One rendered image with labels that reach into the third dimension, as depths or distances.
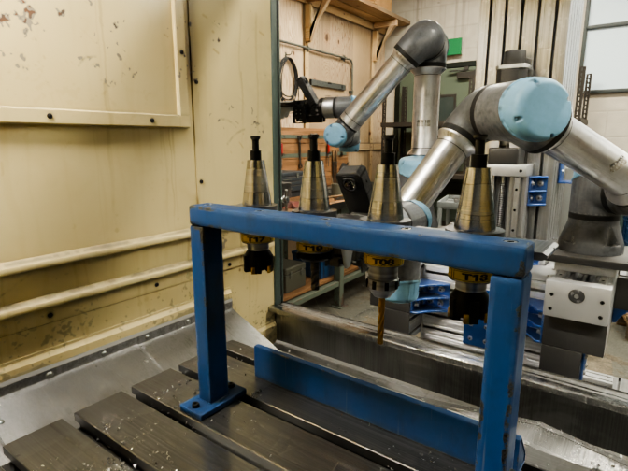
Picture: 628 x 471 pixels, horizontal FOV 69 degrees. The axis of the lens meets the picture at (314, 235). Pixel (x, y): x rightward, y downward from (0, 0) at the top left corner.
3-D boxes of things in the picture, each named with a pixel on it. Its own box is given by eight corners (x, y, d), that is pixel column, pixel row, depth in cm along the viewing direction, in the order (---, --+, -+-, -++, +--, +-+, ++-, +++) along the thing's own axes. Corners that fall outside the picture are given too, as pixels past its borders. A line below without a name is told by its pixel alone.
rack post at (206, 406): (225, 383, 81) (218, 218, 75) (247, 393, 78) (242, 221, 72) (178, 409, 73) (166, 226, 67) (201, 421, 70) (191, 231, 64)
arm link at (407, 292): (399, 286, 99) (402, 235, 96) (427, 304, 88) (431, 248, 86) (365, 289, 96) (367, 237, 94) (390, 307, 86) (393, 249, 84)
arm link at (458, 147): (460, 78, 106) (334, 249, 104) (492, 72, 96) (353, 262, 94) (491, 111, 110) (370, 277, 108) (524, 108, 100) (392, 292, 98)
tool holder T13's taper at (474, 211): (447, 229, 51) (450, 167, 49) (463, 223, 54) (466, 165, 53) (487, 234, 48) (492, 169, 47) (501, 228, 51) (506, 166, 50)
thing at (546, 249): (507, 241, 53) (508, 235, 52) (560, 248, 49) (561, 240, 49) (490, 253, 47) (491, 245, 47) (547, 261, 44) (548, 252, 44)
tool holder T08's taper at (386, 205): (360, 219, 57) (362, 164, 56) (379, 215, 61) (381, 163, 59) (392, 222, 54) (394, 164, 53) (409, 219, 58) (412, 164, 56)
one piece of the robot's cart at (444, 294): (421, 305, 145) (422, 278, 143) (449, 310, 140) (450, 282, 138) (409, 313, 138) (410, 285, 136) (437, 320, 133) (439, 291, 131)
